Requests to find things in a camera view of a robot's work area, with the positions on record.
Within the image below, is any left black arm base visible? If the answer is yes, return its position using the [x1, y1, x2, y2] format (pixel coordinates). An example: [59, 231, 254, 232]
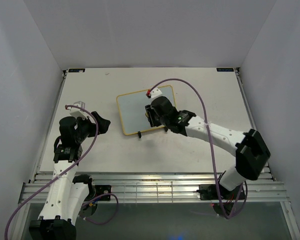
[72, 174, 112, 201]

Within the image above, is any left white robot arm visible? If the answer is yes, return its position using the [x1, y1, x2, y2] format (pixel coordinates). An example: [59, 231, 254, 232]
[29, 110, 111, 240]

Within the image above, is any left dark corner label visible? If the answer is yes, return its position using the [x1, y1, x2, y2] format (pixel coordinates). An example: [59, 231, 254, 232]
[68, 68, 86, 73]

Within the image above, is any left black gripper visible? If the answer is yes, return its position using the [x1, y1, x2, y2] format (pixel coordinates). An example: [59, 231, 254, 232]
[75, 111, 111, 144]

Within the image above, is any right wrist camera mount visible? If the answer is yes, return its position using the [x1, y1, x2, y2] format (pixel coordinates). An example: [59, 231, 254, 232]
[146, 87, 163, 100]

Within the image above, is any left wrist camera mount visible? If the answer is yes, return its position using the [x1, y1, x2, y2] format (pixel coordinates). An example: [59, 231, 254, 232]
[65, 101, 89, 120]

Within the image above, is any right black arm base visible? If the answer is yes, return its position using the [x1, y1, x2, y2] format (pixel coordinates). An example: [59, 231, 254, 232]
[196, 184, 246, 200]

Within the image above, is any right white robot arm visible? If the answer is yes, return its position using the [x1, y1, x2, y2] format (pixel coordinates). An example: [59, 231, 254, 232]
[145, 96, 271, 199]

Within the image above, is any black metal whiteboard stand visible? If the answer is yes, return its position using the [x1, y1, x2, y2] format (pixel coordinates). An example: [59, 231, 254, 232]
[137, 126, 169, 139]

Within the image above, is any yellow framed whiteboard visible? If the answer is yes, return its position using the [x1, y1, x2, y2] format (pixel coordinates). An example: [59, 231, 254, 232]
[116, 90, 164, 136]

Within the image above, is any dark corner label sticker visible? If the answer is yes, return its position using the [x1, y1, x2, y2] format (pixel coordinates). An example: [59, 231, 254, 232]
[216, 67, 235, 73]

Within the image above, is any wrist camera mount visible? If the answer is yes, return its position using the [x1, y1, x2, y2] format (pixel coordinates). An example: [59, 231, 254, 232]
[65, 101, 89, 120]
[146, 87, 163, 100]

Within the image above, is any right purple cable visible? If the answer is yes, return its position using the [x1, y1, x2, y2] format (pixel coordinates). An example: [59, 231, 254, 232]
[149, 78, 248, 220]

